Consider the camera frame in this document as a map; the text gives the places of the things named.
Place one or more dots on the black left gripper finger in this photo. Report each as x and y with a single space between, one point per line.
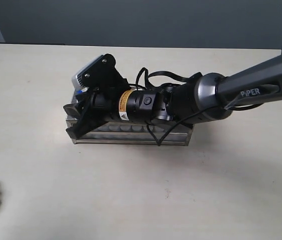
84 126

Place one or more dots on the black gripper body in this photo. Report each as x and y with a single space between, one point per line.
132 105

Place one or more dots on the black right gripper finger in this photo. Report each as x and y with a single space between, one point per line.
80 109

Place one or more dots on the blue-capped test tube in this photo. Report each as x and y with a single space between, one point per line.
81 91

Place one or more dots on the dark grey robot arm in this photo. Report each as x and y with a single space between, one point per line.
167 100

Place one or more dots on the stainless steel test tube rack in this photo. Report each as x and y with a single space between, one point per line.
140 135

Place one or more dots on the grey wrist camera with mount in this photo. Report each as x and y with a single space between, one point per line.
99 73

